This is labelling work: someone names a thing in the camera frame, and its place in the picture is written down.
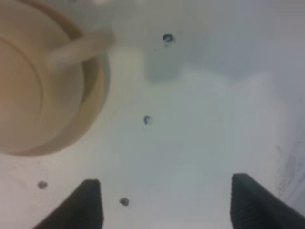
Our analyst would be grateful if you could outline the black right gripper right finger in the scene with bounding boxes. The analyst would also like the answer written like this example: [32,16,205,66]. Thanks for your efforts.
[230,173,305,229]

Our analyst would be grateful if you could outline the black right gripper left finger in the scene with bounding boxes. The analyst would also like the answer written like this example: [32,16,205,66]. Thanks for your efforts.
[35,179,104,229]

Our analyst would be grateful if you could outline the beige teapot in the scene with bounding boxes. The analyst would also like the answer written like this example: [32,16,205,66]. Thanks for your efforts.
[0,0,114,153]

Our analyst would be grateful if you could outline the beige teapot saucer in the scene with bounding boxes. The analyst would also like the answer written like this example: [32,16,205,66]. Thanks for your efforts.
[1,0,106,156]

